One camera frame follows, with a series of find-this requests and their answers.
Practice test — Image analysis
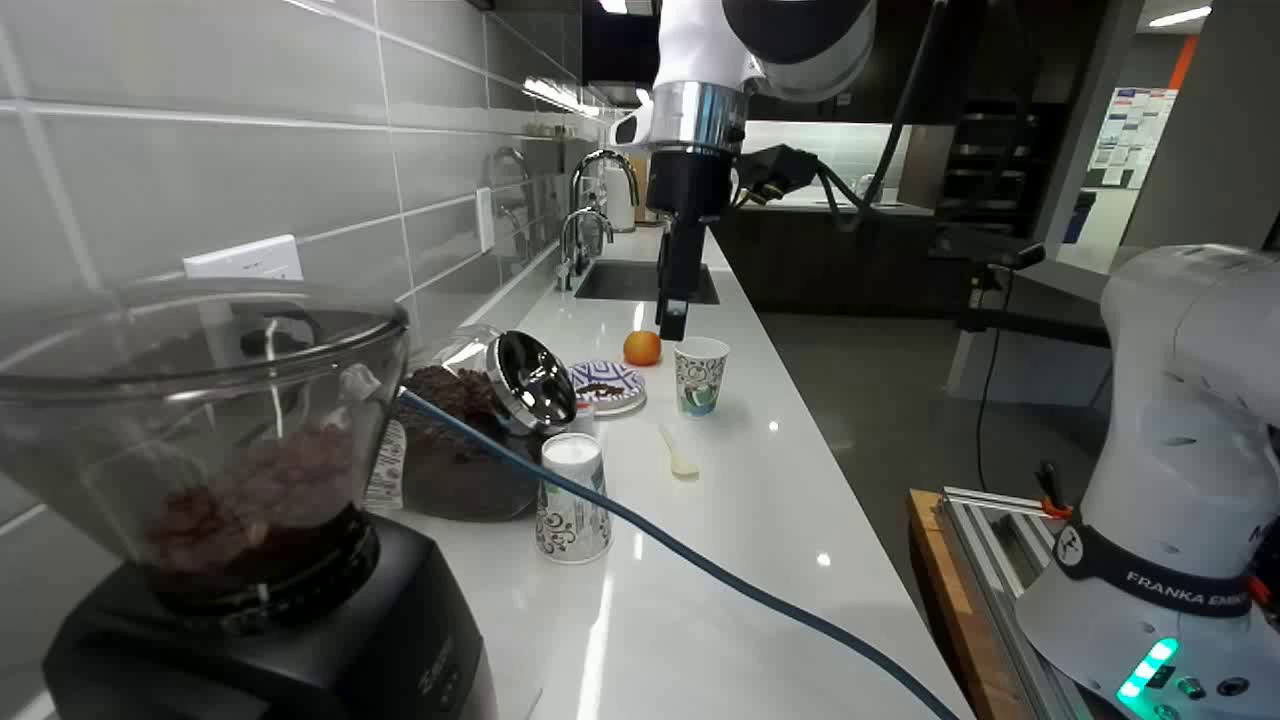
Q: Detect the orange fruit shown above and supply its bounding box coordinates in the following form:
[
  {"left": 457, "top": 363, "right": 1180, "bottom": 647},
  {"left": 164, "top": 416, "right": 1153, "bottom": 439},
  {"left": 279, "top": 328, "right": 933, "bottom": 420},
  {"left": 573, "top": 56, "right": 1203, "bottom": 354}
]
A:
[{"left": 623, "top": 331, "right": 659, "bottom": 368}]

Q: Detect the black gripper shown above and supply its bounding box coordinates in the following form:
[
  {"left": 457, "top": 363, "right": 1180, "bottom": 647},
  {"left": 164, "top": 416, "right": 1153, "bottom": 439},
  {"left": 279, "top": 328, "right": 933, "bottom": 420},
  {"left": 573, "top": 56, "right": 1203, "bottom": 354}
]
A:
[{"left": 647, "top": 154, "right": 731, "bottom": 342}]

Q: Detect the black coffee grinder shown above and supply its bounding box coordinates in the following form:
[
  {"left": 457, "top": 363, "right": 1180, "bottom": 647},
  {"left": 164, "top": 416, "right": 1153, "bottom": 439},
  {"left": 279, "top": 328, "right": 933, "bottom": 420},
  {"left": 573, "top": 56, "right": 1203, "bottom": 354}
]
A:
[{"left": 0, "top": 281, "right": 497, "bottom": 720}]

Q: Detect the white plastic spoon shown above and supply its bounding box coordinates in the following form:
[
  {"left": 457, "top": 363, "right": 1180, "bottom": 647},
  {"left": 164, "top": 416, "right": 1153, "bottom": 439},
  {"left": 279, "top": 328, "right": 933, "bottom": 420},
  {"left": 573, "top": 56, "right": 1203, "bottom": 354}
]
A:
[{"left": 659, "top": 426, "right": 698, "bottom": 481}]

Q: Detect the chrome sink faucet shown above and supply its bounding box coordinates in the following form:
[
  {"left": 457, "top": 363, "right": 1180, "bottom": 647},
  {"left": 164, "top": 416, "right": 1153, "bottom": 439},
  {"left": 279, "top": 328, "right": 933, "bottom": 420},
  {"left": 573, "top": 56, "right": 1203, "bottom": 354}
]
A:
[{"left": 555, "top": 147, "right": 634, "bottom": 292}]

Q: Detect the white wall outlet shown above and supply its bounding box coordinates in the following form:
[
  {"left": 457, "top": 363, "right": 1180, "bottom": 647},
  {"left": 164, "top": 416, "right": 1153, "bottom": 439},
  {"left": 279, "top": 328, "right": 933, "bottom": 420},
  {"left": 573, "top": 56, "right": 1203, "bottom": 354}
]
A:
[{"left": 182, "top": 235, "right": 303, "bottom": 281}]

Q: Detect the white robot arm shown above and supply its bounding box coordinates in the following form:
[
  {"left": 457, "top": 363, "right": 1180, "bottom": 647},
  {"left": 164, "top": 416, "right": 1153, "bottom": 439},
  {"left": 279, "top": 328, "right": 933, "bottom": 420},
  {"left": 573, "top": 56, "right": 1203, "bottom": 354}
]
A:
[{"left": 634, "top": 0, "right": 1280, "bottom": 720}]

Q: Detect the white patterned coffee pod near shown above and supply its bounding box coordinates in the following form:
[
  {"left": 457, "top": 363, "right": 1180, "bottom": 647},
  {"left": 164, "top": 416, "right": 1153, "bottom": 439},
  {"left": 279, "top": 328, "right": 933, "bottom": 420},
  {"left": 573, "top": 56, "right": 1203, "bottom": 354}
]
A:
[{"left": 534, "top": 433, "right": 611, "bottom": 559}]

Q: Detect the blue cable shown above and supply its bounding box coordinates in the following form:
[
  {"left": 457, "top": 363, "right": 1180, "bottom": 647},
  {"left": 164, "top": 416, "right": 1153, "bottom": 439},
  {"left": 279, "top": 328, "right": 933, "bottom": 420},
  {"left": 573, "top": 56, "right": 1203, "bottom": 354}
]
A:
[{"left": 390, "top": 385, "right": 959, "bottom": 720}]

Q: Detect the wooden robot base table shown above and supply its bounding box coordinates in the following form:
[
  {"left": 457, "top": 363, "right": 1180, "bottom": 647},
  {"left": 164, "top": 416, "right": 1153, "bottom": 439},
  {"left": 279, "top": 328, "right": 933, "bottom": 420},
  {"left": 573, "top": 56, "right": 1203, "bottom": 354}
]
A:
[{"left": 909, "top": 490, "right": 1031, "bottom": 720}]

